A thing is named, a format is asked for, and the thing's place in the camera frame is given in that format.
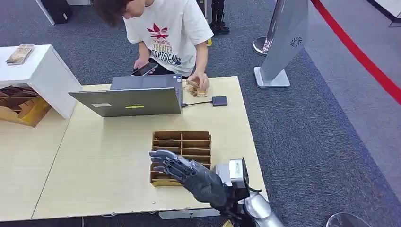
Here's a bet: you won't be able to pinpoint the red barrier belt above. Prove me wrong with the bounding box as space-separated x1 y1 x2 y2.
310 0 401 106

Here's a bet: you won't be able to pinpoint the dark square adapter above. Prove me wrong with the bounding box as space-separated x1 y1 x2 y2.
211 96 228 107

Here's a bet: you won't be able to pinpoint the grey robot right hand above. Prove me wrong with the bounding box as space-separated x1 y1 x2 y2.
148 149 231 210

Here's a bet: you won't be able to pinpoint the grey kiosk stand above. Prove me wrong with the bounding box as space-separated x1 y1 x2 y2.
253 0 310 89

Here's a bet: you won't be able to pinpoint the brown cardboard box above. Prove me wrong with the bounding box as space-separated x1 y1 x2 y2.
0 85 52 128

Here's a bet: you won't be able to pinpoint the clear case of cards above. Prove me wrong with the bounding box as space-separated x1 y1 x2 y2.
5 44 35 66

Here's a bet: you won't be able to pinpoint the dark smartphone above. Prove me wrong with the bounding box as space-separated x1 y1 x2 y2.
131 62 159 77

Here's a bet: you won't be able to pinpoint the white cabinet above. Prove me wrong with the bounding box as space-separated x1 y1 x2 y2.
0 44 83 120

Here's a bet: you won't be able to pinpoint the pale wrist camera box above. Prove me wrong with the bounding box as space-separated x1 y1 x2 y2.
214 158 251 201

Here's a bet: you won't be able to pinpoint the person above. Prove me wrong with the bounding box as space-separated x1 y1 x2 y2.
91 0 214 91

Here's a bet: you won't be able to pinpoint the wooden box with slots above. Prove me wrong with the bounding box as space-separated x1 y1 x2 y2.
149 131 212 188

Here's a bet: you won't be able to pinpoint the printed card stack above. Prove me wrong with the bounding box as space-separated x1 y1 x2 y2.
184 86 209 98

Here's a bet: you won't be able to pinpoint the grey metal desk bracket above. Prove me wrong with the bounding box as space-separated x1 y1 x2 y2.
158 208 221 220

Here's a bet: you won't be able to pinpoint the black robot legs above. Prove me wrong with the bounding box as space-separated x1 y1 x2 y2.
209 0 231 34

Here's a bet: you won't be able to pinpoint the black cable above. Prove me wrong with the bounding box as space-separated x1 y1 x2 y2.
182 100 214 108

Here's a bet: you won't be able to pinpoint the round chrome base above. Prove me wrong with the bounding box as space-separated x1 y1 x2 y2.
325 213 372 227

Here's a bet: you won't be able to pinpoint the black case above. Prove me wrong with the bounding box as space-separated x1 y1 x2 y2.
41 0 73 25

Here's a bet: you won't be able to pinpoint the chrome stanchion base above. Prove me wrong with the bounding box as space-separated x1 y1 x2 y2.
252 36 273 57

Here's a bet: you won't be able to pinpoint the grey laptop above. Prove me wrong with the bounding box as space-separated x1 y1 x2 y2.
69 74 183 118

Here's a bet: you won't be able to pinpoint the person's right hand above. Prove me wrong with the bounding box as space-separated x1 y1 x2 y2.
133 58 150 70

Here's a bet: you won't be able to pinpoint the person's left hand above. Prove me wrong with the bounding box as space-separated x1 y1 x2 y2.
188 72 210 92

